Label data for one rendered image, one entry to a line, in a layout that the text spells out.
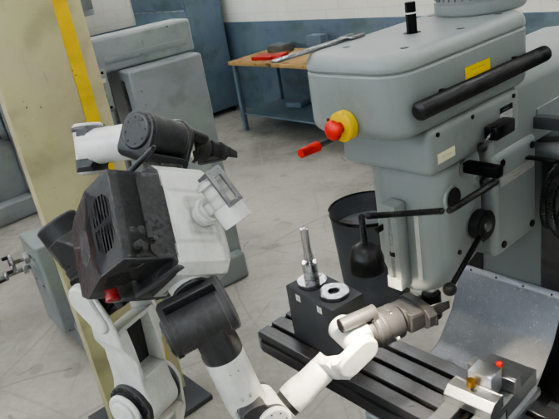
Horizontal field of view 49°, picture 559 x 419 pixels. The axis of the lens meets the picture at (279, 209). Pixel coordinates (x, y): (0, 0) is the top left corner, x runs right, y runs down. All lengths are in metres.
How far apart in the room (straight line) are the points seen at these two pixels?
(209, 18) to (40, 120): 6.13
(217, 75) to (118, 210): 7.55
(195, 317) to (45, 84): 1.64
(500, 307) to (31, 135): 1.88
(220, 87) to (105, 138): 7.29
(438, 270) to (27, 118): 1.83
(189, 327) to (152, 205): 0.26
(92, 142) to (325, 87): 0.62
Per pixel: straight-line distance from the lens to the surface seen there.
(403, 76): 1.14
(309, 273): 1.85
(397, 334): 1.50
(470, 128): 1.34
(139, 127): 1.40
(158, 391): 1.78
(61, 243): 1.61
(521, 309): 1.90
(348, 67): 1.18
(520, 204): 1.59
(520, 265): 1.88
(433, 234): 1.38
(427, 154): 1.24
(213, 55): 8.71
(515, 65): 1.37
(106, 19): 10.95
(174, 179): 1.37
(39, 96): 2.72
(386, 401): 1.74
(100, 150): 1.56
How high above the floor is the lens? 2.10
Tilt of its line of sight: 23 degrees down
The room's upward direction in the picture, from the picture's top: 10 degrees counter-clockwise
